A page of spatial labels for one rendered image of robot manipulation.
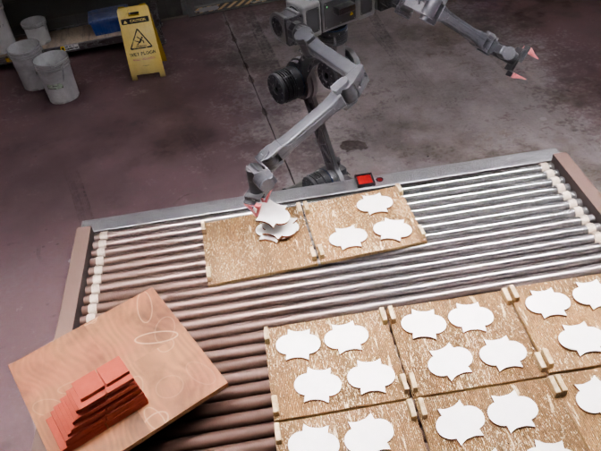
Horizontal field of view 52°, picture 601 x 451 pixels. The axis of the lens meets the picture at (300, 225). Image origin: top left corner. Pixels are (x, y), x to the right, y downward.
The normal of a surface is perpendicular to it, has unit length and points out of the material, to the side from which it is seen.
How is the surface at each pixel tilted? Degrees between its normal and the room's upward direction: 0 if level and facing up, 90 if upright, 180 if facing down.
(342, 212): 0
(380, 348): 0
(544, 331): 0
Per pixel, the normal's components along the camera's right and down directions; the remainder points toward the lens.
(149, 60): 0.15, 0.47
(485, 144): -0.09, -0.75
